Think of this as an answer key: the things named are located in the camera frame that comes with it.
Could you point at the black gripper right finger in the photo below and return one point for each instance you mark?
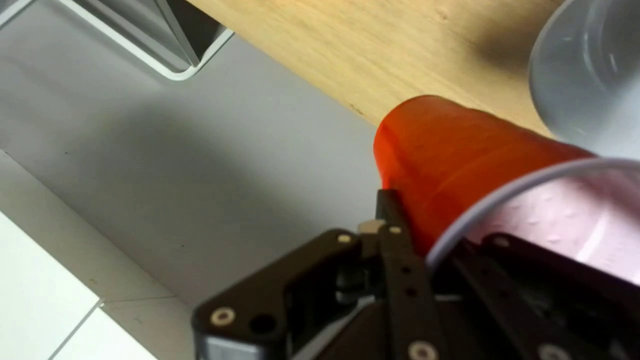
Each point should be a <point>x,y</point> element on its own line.
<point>553,312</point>

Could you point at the white wall cabinet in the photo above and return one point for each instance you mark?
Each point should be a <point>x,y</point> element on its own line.
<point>41,293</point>

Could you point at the stainless steel sink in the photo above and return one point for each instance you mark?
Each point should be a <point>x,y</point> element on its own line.
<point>160,46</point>

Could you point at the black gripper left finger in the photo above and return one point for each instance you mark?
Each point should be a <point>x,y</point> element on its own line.
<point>393,312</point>

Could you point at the red plastic cup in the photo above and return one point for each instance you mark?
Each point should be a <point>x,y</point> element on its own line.
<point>466,161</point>

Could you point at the grey bowl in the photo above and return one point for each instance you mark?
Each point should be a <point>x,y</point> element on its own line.
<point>593,72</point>

